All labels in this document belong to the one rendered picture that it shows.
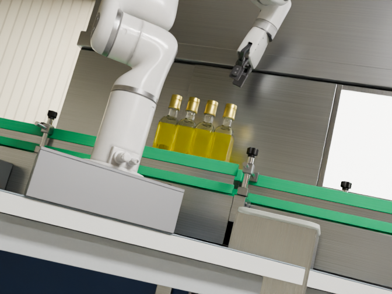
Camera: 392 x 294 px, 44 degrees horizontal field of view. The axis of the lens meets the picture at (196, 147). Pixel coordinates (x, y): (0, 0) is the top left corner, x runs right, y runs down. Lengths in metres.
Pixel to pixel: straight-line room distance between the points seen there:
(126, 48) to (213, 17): 0.83
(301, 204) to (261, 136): 0.31
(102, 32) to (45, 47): 3.03
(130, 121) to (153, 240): 0.23
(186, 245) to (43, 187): 0.27
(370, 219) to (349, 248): 0.09
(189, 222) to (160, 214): 0.38
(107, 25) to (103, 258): 0.43
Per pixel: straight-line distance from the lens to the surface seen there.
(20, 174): 1.48
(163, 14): 1.05
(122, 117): 0.93
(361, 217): 1.32
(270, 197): 1.33
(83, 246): 0.90
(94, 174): 0.85
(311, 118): 1.54
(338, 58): 1.65
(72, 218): 0.85
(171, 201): 0.88
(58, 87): 3.91
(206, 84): 1.63
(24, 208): 0.85
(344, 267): 1.29
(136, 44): 0.97
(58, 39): 4.01
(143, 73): 0.96
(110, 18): 0.97
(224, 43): 1.71
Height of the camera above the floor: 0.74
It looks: 11 degrees up
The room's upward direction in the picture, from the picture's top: 14 degrees clockwise
